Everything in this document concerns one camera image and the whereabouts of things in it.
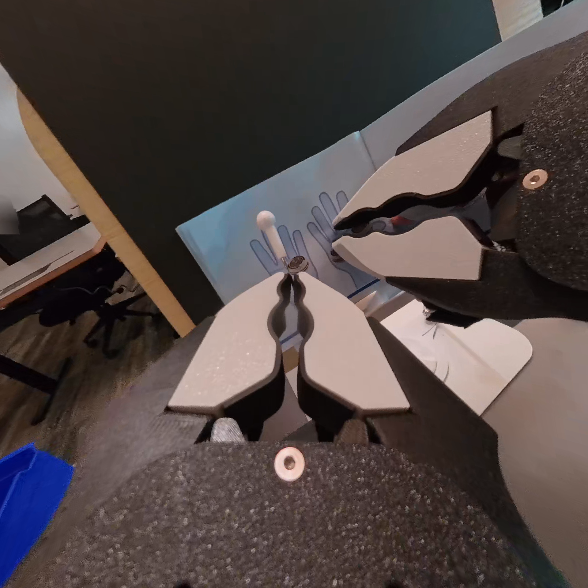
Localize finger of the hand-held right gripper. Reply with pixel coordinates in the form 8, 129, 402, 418
329, 214, 489, 283
334, 111, 501, 230

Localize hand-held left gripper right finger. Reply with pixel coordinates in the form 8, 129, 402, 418
294, 273, 411, 416

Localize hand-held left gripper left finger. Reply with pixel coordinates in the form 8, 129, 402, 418
168, 273, 293, 416

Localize black office chair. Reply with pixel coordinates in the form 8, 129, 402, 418
0, 195, 157, 359

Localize book stand with black board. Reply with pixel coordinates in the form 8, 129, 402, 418
17, 0, 545, 338

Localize wooden office desk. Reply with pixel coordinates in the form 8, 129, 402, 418
0, 225, 106, 308

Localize black panel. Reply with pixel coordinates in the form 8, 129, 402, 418
0, 0, 501, 322

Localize blue storage bin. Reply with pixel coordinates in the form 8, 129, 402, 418
0, 444, 74, 588

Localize white base plate with lever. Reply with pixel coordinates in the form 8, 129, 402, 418
382, 299, 533, 414

